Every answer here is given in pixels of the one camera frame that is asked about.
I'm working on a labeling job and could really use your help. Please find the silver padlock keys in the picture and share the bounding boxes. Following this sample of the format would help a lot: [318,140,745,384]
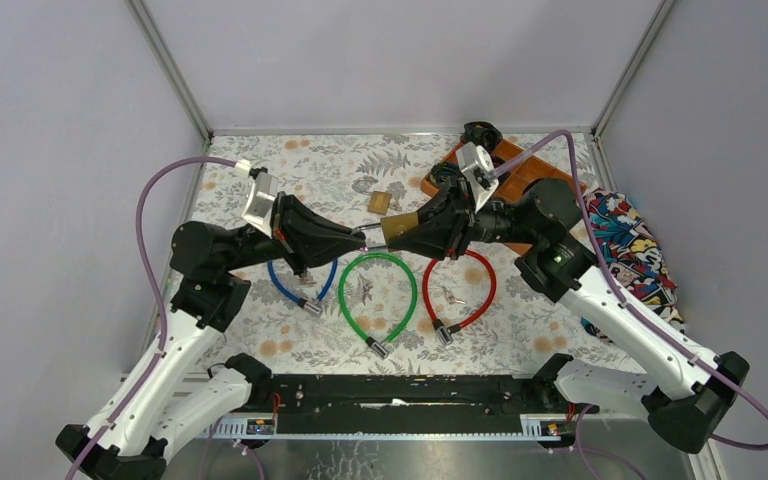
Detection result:
[440,286,466,305]

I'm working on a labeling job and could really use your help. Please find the wooden compartment tray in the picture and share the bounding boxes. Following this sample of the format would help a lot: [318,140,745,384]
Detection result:
[420,140,574,255]

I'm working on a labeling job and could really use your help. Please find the blue cable lock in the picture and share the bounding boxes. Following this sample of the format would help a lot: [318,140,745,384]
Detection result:
[267,260,338,316]

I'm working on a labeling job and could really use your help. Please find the brass padlock with label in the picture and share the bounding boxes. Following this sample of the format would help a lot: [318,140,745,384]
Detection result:
[351,175,393,215]

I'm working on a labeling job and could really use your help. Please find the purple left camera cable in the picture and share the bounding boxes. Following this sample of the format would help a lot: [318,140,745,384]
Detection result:
[65,156,253,480]

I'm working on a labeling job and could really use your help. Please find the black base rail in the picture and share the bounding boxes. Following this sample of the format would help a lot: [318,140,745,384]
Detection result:
[237,374,584,436]

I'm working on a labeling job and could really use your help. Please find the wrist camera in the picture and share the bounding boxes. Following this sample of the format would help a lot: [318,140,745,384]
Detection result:
[241,171,278,238]
[455,142,499,212]

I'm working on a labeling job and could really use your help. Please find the plain brass padlock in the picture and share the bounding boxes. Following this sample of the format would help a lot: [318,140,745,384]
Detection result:
[350,212,419,254]

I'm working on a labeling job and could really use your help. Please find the red cable lock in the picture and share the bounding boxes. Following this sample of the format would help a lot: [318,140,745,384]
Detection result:
[421,250,498,346]

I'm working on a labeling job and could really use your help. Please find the rolled blue yellow tie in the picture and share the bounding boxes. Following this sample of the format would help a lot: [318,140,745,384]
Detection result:
[428,162,459,188]

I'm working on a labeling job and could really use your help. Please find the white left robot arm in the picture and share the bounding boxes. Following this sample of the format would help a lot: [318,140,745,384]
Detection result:
[56,195,366,479]

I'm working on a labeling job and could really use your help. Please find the green cable lock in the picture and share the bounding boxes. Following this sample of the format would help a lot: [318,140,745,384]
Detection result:
[336,252,419,360]

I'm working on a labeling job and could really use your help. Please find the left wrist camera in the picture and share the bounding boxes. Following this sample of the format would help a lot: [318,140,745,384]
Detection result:
[241,171,278,238]

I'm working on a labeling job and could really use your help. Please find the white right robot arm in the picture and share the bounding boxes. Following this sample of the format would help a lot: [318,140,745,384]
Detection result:
[381,178,749,454]

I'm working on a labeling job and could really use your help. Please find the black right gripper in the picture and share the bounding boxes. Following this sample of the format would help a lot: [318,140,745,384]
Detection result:
[383,176,536,261]

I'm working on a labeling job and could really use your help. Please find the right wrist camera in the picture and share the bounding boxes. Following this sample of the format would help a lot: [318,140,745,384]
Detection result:
[455,142,499,212]

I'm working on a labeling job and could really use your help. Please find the colourful patterned cloth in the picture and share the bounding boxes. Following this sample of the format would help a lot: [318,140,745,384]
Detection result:
[585,188,685,333]

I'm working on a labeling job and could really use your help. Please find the black object behind tray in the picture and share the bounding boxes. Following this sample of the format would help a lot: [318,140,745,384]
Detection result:
[460,121,504,153]

